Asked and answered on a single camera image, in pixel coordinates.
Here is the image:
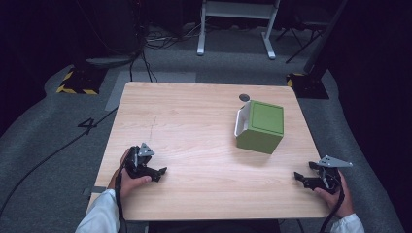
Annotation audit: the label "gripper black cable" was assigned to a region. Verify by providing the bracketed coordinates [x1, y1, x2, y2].
[114, 170, 128, 233]
[319, 185, 345, 233]

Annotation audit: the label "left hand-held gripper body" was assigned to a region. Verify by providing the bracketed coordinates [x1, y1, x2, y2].
[123, 142, 156, 180]

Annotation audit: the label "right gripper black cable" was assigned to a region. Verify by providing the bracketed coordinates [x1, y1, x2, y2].
[319, 185, 345, 233]

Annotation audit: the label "black stand with slanted pole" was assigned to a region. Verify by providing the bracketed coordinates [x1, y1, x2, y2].
[286, 0, 350, 100]

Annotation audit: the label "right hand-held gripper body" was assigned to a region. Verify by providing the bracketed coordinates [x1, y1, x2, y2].
[309, 154, 354, 195]

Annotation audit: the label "black tripod legs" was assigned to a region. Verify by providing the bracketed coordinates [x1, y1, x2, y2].
[275, 20, 328, 64]

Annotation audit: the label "green box with white liner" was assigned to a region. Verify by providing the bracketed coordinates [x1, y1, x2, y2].
[233, 99, 285, 155]

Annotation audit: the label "black stand base yellow stripes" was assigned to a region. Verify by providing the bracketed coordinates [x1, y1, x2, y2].
[55, 66, 109, 96]

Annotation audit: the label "person's right hand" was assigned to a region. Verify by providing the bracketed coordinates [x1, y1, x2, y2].
[314, 170, 356, 220]

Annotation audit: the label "bundle of floor cables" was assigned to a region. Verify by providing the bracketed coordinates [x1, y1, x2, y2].
[145, 19, 208, 50]

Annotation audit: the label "long black floor cable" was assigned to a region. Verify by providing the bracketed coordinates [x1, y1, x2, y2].
[0, 106, 120, 218]

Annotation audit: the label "white metal desk frame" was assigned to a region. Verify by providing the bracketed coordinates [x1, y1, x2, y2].
[196, 0, 282, 61]

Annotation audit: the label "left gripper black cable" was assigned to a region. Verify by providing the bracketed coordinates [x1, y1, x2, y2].
[114, 170, 128, 233]

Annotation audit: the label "person's left hand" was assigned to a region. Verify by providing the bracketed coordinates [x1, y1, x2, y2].
[108, 149, 153, 200]

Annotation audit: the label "dark equipment with grey base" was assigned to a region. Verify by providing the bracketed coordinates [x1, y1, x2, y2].
[82, 0, 147, 70]

